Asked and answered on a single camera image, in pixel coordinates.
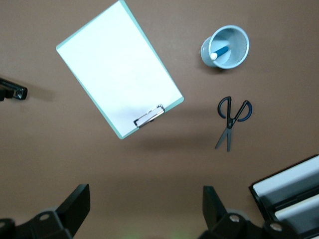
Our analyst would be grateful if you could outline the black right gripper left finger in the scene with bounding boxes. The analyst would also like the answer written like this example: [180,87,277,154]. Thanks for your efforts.
[0,183,90,239]

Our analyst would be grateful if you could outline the black blue scissors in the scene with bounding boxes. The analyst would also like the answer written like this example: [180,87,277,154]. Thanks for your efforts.
[214,96,253,152]

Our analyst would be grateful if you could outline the teal clipboard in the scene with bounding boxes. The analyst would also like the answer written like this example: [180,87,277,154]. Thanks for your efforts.
[55,0,185,140]

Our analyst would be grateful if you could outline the blue marker white end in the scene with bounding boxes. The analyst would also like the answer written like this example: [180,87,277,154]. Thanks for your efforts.
[210,45,229,61]

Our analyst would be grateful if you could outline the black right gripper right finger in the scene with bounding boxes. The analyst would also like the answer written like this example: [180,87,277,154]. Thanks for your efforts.
[198,185,304,239]

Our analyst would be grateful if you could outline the black stacked paper tray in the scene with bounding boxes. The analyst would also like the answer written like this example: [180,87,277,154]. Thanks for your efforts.
[249,154,319,236]

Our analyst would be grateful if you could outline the white paper sheet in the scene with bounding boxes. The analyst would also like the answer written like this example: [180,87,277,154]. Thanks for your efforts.
[56,1,182,137]

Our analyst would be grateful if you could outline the white paper stack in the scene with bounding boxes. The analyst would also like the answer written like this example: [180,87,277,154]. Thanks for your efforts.
[275,196,319,235]
[253,156,319,194]

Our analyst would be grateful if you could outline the light blue mesh cup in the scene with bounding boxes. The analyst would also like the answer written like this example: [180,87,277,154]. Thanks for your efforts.
[200,24,250,70]

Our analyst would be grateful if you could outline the black stapler orange tip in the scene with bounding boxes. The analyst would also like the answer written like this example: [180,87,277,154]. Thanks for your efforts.
[0,77,28,102]

